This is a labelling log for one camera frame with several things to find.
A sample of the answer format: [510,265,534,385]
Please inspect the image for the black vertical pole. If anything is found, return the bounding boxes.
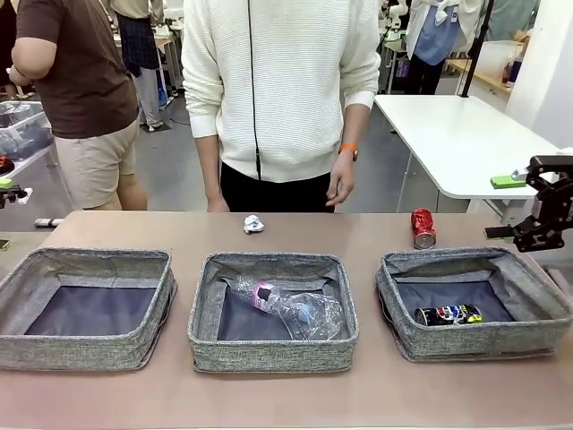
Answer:
[460,0,496,99]

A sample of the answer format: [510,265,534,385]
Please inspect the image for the person in dark plaid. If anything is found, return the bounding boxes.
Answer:
[109,0,166,131]

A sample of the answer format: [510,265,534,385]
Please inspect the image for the white side table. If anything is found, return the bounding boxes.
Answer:
[0,141,73,211]

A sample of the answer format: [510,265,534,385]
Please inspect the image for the wooden desk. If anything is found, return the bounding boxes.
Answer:
[447,60,514,95]

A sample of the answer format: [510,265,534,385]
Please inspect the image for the translucent white storage bin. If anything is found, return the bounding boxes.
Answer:
[476,39,525,90]

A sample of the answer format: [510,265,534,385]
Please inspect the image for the crushed red soda can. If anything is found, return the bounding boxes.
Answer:
[410,208,438,251]

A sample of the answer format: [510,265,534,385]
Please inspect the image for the grey fabric basket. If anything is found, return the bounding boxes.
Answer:
[374,245,573,363]
[0,247,178,373]
[186,251,361,375]

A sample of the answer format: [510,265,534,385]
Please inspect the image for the black clamp with white tip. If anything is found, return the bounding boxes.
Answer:
[0,184,33,210]

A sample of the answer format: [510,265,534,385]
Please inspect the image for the thin black cord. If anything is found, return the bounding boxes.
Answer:
[248,0,263,180]

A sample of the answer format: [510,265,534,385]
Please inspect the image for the pink label plastic bottle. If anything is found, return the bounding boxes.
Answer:
[230,275,315,323]

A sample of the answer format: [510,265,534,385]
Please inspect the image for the clear plastic storage box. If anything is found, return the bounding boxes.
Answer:
[0,100,55,158]

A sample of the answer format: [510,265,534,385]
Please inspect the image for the person in blue shirt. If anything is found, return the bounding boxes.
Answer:
[405,0,483,96]

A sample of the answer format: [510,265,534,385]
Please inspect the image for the dark drink bottle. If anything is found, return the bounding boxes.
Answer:
[503,44,526,86]

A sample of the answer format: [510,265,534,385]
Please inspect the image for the person's left hand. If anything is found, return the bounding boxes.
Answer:
[324,154,358,214]

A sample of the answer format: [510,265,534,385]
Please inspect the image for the person's right forearm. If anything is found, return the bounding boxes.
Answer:
[194,133,223,202]

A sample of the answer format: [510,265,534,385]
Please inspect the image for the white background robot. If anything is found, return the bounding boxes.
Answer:
[380,0,412,46]

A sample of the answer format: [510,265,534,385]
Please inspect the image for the person in brown shirt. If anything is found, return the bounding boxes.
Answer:
[8,0,149,211]

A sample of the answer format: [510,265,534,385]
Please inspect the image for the white paper ball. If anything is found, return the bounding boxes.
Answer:
[243,214,266,236]

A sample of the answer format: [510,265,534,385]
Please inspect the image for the person in white sweater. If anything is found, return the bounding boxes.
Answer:
[181,0,381,184]

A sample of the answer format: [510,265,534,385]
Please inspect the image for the person's left forearm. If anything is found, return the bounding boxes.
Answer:
[342,105,371,149]

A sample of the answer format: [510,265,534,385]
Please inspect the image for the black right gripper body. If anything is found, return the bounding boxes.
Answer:
[535,172,573,247]

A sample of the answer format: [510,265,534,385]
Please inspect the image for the black pepsi can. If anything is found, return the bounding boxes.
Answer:
[414,303,484,326]

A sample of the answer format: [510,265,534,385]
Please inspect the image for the black trousers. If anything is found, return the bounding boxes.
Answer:
[219,161,341,214]

